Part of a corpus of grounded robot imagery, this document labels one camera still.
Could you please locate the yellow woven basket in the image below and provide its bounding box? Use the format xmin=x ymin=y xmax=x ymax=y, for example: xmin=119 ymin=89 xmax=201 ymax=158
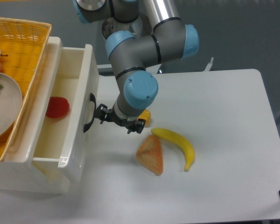
xmin=0 ymin=17 xmax=52 ymax=161

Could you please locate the orange toy bread slice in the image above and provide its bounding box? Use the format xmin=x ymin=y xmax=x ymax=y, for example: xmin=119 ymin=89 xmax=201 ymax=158
xmin=135 ymin=135 xmax=163 ymax=176

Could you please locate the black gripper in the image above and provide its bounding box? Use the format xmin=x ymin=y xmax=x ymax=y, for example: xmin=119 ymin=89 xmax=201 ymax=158
xmin=93 ymin=104 xmax=146 ymax=134

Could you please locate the red toy bell pepper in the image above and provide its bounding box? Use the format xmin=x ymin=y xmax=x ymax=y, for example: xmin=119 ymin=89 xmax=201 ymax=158
xmin=45 ymin=97 xmax=70 ymax=119

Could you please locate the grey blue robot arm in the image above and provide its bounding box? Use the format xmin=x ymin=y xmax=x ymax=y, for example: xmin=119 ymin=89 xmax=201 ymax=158
xmin=92 ymin=0 xmax=199 ymax=133

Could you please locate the white drawer cabinet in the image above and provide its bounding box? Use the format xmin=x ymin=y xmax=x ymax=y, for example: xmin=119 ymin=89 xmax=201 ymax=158
xmin=0 ymin=37 xmax=69 ymax=194

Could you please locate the yellow toy bell pepper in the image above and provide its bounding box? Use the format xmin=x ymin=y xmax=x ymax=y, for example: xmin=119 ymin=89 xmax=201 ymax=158
xmin=138 ymin=109 xmax=151 ymax=127

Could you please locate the white metal frame bracket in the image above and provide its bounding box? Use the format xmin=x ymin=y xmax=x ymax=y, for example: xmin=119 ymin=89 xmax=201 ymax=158
xmin=203 ymin=57 xmax=214 ymax=72

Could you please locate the yellow toy banana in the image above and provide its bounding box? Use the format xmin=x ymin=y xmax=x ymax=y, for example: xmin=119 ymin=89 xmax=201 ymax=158
xmin=151 ymin=127 xmax=196 ymax=172

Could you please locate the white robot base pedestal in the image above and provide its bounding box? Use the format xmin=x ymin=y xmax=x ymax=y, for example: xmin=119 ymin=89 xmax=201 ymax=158
xmin=101 ymin=13 xmax=165 ymax=75

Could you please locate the grey plate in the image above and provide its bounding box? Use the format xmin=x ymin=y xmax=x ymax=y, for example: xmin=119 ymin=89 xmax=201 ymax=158
xmin=0 ymin=73 xmax=22 ymax=136

